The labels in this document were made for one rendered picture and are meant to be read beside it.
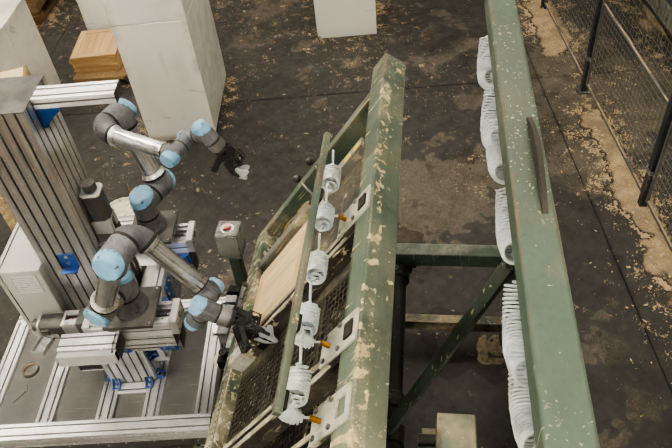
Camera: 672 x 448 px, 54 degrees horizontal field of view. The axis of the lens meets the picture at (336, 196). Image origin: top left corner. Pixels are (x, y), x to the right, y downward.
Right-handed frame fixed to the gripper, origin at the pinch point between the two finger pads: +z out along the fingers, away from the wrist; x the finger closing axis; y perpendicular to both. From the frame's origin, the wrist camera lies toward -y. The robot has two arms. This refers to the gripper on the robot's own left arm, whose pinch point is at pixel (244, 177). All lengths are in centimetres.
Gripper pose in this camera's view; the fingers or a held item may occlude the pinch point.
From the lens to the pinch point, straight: 308.7
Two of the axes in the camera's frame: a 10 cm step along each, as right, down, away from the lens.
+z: 5.4, 6.1, 5.8
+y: 8.4, -3.9, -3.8
